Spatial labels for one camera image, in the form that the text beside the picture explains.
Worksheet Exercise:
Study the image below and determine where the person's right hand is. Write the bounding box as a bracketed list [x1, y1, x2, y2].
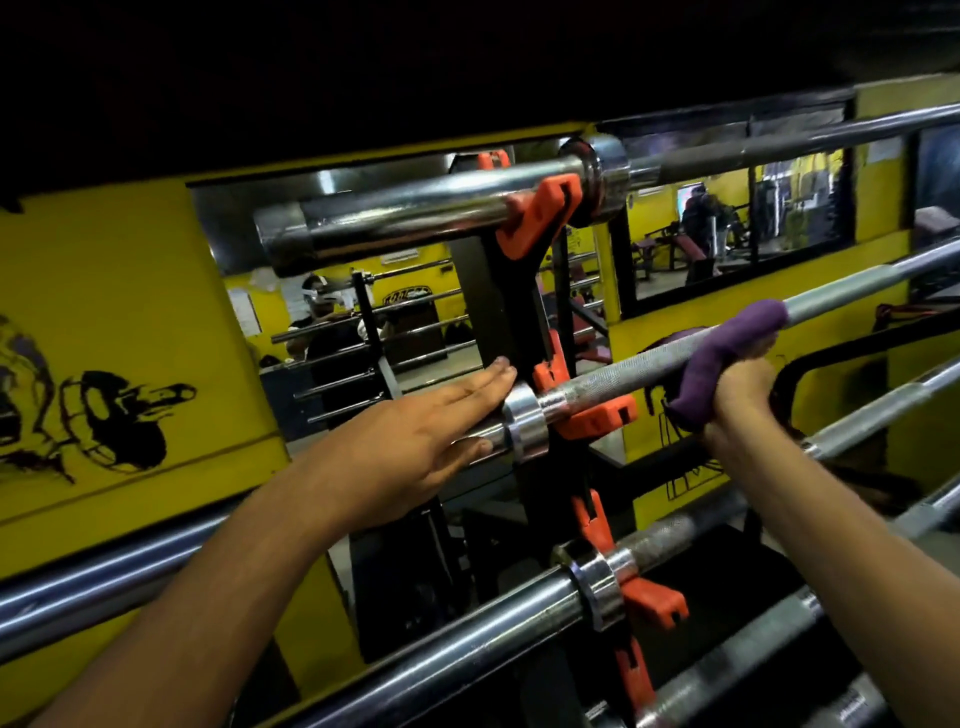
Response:
[702, 334, 783, 453]

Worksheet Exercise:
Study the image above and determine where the person's left hand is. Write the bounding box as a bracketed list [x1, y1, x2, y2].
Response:
[292, 357, 519, 540]

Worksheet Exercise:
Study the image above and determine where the purple cloth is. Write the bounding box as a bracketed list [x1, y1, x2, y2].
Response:
[663, 299, 791, 434]

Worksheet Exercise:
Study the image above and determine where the chrome barbell with knurled shaft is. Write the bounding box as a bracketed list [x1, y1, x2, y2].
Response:
[0, 238, 960, 666]

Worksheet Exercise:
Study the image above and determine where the person's left forearm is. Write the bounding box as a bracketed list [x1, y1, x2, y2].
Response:
[30, 459, 340, 728]

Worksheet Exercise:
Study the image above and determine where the person's right forearm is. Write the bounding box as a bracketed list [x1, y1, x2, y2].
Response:
[705, 435, 960, 728]

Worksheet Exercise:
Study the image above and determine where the black curved metal tube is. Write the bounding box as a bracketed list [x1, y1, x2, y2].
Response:
[771, 306, 960, 429]

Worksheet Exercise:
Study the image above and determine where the black barbell rack upright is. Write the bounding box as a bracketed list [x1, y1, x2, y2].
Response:
[448, 153, 639, 728]

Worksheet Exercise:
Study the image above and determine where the chrome barbell with dark shaft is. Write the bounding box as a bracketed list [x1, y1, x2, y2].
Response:
[253, 102, 960, 277]

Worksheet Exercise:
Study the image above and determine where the black framed wall mirror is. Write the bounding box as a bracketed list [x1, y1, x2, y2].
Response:
[606, 96, 858, 320]

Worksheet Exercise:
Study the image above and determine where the large wall mirror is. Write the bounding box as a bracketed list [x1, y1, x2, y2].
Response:
[187, 138, 610, 460]

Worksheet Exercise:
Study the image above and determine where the narrow wall mirror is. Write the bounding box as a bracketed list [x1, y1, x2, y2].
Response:
[909, 122, 960, 303]

